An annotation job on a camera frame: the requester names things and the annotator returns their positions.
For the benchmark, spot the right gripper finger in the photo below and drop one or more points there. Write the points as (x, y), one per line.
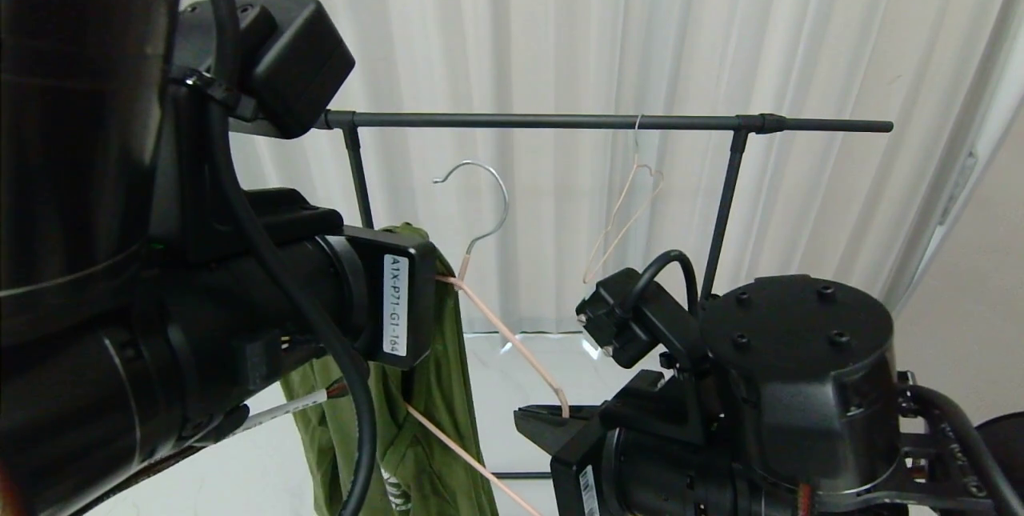
(552, 436)

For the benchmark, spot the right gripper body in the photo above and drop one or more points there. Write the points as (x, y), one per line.
(680, 476)

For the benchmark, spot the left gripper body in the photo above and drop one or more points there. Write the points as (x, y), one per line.
(376, 260)

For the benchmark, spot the pink clothes hanger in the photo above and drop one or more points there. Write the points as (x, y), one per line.
(512, 342)
(637, 150)

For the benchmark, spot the green shirt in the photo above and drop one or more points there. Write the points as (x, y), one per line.
(440, 420)

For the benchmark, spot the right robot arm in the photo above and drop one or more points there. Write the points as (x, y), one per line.
(800, 356)

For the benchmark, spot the black clothes rack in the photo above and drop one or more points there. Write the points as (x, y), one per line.
(560, 122)

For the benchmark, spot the white curtain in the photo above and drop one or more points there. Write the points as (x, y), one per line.
(560, 20)

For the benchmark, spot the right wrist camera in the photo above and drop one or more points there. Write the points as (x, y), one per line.
(640, 316)

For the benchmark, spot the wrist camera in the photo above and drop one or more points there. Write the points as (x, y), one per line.
(296, 68)
(640, 316)

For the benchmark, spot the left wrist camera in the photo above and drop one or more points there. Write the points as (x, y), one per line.
(296, 68)

